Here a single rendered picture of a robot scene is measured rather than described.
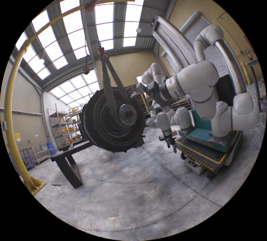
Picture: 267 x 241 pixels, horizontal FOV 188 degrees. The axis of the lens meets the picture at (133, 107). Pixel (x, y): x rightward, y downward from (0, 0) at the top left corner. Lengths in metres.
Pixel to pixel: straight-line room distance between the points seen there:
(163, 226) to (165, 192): 0.38
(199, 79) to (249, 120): 0.43
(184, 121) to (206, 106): 0.59
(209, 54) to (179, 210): 5.65
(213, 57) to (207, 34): 4.68
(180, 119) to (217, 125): 0.45
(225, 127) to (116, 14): 6.35
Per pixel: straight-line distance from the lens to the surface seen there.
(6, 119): 2.65
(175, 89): 0.30
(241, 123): 0.59
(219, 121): 0.61
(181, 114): 0.90
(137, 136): 0.61
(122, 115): 0.49
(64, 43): 6.49
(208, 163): 0.71
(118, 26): 6.38
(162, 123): 0.70
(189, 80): 0.28
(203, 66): 0.30
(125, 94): 0.58
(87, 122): 0.54
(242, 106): 0.58
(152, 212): 0.91
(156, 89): 0.33
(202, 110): 0.37
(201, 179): 1.00
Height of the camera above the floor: 0.85
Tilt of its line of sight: 3 degrees up
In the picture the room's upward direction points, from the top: 21 degrees counter-clockwise
